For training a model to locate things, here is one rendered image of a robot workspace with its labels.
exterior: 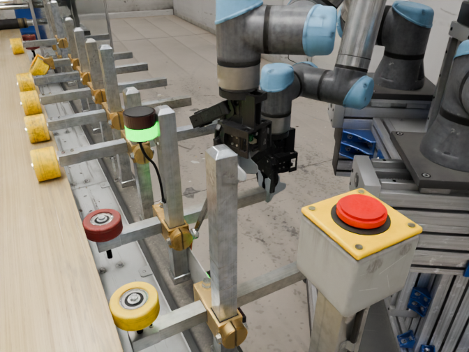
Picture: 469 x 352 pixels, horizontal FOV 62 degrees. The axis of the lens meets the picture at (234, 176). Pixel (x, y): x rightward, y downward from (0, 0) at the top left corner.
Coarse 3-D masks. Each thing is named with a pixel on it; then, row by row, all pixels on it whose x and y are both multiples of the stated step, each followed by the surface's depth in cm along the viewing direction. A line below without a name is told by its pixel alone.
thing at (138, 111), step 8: (128, 112) 72; (136, 112) 72; (144, 112) 72; (152, 112) 72; (128, 128) 72; (160, 144) 76; (144, 152) 77; (152, 160) 79; (160, 176) 81; (160, 184) 82
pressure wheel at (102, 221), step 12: (96, 216) 85; (108, 216) 85; (120, 216) 85; (84, 228) 82; (96, 228) 81; (108, 228) 81; (120, 228) 84; (96, 240) 82; (108, 240) 83; (108, 252) 88
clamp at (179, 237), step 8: (152, 208) 95; (160, 208) 93; (160, 216) 91; (184, 224) 88; (168, 232) 86; (176, 232) 86; (184, 232) 86; (168, 240) 86; (176, 240) 86; (184, 240) 87; (192, 240) 88; (176, 248) 87; (184, 248) 88
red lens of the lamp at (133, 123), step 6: (126, 120) 71; (132, 120) 71; (138, 120) 70; (144, 120) 71; (150, 120) 72; (126, 126) 72; (132, 126) 71; (138, 126) 71; (144, 126) 71; (150, 126) 72
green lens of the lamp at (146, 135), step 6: (156, 126) 74; (126, 132) 73; (132, 132) 72; (138, 132) 72; (144, 132) 72; (150, 132) 73; (156, 132) 74; (132, 138) 73; (138, 138) 72; (144, 138) 73; (150, 138) 73
